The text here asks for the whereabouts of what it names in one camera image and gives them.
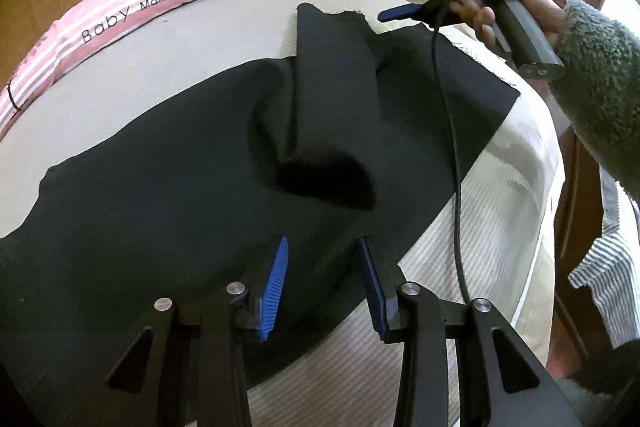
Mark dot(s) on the black pants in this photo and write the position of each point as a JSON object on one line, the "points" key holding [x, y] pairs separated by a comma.
{"points": [[175, 182]]}

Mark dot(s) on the beige bed cover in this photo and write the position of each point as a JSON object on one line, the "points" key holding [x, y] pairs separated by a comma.
{"points": [[500, 187]]}

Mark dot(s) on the grey white striped shirt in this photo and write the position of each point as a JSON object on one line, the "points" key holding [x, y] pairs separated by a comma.
{"points": [[607, 277]]}

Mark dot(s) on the person's right forearm grey sleeve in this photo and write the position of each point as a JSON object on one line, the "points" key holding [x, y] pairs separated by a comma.
{"points": [[600, 82]]}

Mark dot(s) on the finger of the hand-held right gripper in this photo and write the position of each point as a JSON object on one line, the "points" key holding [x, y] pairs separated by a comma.
{"points": [[400, 12]]}

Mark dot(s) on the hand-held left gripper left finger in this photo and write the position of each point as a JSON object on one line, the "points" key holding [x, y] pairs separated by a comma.
{"points": [[275, 277]]}

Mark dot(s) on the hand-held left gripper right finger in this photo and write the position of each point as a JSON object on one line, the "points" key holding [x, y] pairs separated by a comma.
{"points": [[372, 287]]}

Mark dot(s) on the brown wooden bed frame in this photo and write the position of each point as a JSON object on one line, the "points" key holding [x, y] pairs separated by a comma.
{"points": [[575, 217]]}

